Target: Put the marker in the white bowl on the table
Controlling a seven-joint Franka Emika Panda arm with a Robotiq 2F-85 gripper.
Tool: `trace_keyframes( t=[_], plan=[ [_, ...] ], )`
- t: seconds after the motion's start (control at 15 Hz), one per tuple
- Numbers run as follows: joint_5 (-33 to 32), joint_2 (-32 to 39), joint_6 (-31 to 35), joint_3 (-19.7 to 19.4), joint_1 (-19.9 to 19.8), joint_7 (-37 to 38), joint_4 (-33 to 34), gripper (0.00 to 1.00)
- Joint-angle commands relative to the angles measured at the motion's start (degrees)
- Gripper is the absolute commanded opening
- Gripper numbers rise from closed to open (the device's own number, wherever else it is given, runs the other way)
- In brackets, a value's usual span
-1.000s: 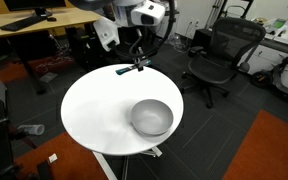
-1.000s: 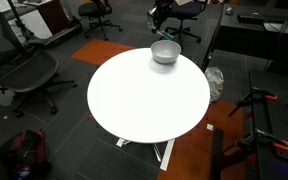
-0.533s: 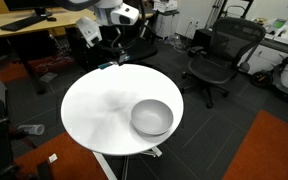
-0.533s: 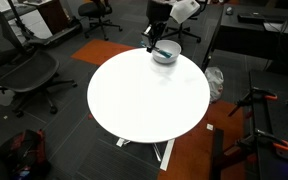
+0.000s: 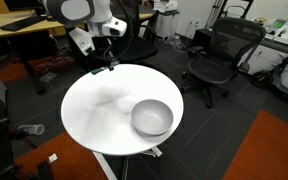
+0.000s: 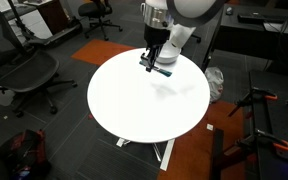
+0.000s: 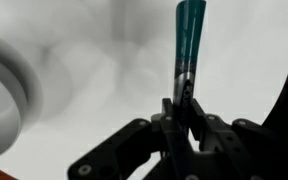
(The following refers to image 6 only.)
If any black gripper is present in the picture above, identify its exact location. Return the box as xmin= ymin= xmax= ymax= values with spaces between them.
xmin=143 ymin=24 xmax=172 ymax=73

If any black upright post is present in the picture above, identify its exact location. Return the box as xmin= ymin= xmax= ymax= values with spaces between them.
xmin=210 ymin=128 xmax=225 ymax=180

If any black electric scooter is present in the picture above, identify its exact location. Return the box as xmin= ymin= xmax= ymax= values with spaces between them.
xmin=7 ymin=0 xmax=83 ymax=48

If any black office desk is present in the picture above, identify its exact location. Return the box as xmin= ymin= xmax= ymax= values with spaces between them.
xmin=200 ymin=3 xmax=288 ymax=73

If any orange handled bar clamp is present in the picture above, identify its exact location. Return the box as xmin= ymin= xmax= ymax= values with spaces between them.
xmin=228 ymin=87 xmax=279 ymax=118
xmin=233 ymin=129 xmax=288 ymax=158

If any black mesh office chair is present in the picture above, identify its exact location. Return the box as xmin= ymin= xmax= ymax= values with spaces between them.
xmin=0 ymin=4 xmax=78 ymax=118

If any teal marker pen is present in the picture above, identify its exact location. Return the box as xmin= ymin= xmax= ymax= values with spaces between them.
xmin=138 ymin=59 xmax=173 ymax=78

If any black workbench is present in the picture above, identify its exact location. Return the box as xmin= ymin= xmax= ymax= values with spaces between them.
xmin=248 ymin=69 xmax=288 ymax=180

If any red black backpack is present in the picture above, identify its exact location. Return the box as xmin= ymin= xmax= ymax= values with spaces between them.
xmin=0 ymin=129 xmax=52 ymax=180

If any white side desk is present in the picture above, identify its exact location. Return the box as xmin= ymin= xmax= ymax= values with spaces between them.
xmin=0 ymin=0 xmax=53 ymax=41

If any black slim keyboard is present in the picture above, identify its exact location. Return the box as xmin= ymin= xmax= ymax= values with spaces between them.
xmin=237 ymin=12 xmax=268 ymax=25

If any black swivel office chair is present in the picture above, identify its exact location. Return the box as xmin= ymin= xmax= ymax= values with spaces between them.
xmin=77 ymin=0 xmax=124 ymax=42

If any white table base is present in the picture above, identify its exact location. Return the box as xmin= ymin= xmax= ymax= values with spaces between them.
xmin=115 ymin=137 xmax=176 ymax=172

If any brown wooden cabinet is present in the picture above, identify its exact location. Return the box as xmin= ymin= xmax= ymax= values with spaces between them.
xmin=23 ymin=0 xmax=68 ymax=36

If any clear plastic bag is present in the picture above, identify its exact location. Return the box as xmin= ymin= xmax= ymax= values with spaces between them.
xmin=204 ymin=66 xmax=225 ymax=104

